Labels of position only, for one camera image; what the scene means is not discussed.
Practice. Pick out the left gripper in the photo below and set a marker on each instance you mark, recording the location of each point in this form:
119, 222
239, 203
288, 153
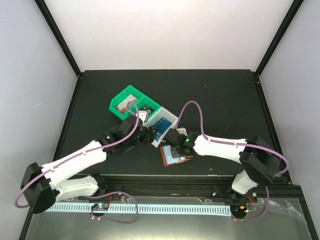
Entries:
149, 136

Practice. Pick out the brown leather card holder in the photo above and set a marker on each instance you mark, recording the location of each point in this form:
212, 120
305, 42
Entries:
171, 157

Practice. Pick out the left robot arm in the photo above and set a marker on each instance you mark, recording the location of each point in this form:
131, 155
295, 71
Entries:
43, 186

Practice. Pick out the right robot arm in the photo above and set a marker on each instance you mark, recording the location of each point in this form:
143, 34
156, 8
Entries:
259, 164

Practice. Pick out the blue cards stack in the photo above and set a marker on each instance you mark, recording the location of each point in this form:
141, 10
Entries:
161, 126

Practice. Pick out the black cards stack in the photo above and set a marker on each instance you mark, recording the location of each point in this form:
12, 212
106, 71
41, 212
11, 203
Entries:
148, 109

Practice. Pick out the red white cards stack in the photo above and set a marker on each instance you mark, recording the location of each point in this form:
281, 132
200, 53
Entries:
123, 105

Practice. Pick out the white storage bin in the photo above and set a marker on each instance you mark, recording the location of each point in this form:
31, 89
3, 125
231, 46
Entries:
161, 112

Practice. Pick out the green double storage bin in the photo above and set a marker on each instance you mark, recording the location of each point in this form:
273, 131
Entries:
142, 100

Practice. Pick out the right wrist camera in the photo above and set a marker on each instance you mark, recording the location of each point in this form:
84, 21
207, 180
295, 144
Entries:
182, 131

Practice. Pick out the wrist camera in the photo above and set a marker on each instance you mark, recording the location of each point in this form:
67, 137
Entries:
143, 116
182, 131

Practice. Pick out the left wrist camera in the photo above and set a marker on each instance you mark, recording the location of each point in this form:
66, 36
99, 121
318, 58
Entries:
143, 116

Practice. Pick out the white slotted cable duct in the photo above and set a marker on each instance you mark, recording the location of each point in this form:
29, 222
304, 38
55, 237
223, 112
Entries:
151, 209

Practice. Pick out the black frame post left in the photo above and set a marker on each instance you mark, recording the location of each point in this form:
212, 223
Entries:
49, 19

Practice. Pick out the black frame post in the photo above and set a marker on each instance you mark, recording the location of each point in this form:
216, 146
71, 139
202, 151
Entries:
282, 29
49, 19

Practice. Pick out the black frame post right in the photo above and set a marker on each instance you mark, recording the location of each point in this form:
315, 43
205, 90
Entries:
282, 29

